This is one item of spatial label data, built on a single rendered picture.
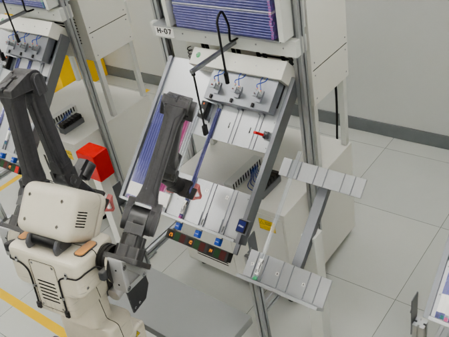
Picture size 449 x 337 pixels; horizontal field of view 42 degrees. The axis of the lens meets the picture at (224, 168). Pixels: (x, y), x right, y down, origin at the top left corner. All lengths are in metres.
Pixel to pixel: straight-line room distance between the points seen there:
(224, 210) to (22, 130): 0.93
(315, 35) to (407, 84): 1.56
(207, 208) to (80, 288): 0.90
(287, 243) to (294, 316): 0.46
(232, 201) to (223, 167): 0.58
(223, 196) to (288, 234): 0.42
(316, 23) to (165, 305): 1.29
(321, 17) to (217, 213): 0.92
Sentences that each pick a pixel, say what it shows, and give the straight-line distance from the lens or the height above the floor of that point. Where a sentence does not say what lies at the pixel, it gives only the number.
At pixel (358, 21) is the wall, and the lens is 3.91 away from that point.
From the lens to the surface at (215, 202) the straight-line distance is 2.44.
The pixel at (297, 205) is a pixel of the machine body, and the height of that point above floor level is 0.60.
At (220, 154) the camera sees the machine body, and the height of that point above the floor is 0.62.
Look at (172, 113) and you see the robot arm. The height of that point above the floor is 1.47.
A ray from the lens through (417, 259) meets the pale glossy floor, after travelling 3.27.
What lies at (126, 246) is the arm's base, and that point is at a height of 1.23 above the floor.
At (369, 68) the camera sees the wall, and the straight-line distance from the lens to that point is 4.02.
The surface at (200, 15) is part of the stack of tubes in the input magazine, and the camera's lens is 2.48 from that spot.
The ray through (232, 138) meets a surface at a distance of 2.47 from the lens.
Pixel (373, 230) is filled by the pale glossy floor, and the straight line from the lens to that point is 3.42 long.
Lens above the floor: 2.28
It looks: 34 degrees down
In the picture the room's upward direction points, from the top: 11 degrees counter-clockwise
